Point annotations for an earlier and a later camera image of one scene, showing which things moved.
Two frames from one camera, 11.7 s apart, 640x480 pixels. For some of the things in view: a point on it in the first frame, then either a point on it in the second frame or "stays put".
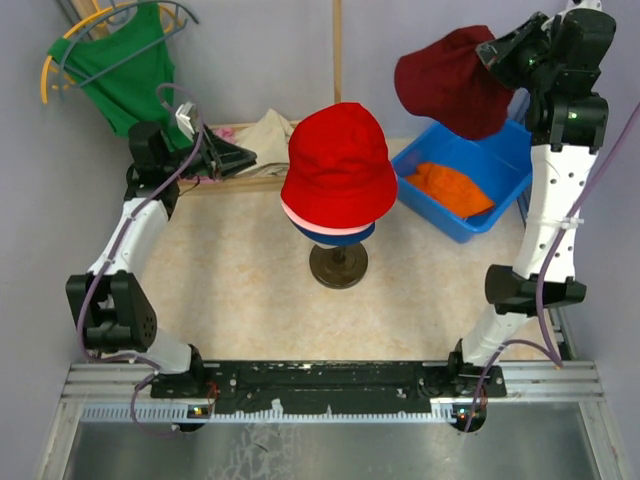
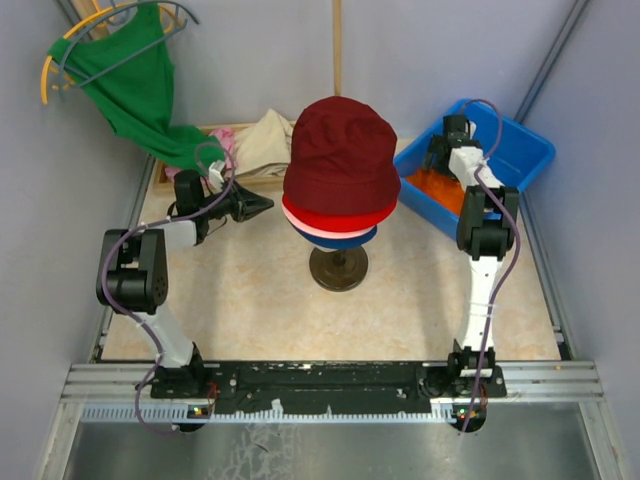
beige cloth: (269, 139) stays put
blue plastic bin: (500, 165) stays put
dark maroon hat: (448, 82) → (343, 157)
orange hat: (451, 191) stays put
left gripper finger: (224, 156) → (249, 202)
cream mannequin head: (338, 266) stays put
